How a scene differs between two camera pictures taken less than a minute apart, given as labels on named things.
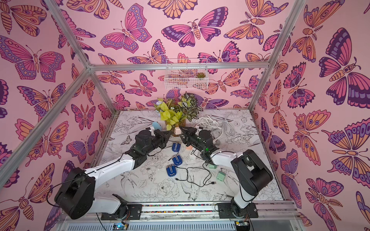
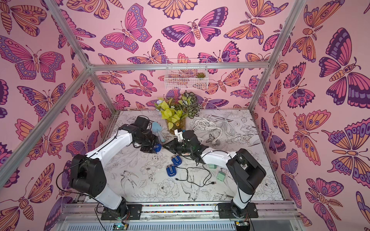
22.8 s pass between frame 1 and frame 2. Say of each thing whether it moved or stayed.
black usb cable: stayed
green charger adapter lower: stayed
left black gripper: moved
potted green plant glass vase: stayed
